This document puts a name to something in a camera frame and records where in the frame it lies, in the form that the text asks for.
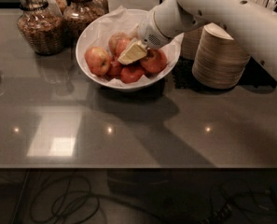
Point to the rear stack paper bowls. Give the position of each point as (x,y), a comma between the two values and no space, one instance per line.
(190,44)

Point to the black mat under bowls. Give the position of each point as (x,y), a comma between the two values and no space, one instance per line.
(254,77)

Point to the white ceramic bowl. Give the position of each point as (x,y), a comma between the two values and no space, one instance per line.
(85,44)

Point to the front glass granola jar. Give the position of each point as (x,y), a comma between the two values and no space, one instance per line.
(40,27)

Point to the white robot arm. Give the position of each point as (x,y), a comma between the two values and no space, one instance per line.
(254,27)

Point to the left red yellow apple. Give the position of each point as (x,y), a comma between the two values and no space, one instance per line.
(98,60)

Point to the white paper liner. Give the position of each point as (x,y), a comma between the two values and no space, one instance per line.
(113,22)

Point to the black power strip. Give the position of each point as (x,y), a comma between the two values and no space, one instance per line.
(220,216)

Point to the front small red apple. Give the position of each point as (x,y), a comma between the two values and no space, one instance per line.
(131,73)

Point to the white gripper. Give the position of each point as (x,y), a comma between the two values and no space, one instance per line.
(149,33)

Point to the back left glass jar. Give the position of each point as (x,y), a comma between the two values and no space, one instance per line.
(59,0)

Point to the low hidden red apple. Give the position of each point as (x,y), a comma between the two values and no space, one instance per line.
(115,67)

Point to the back partly hidden apple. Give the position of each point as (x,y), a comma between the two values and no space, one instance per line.
(113,41)

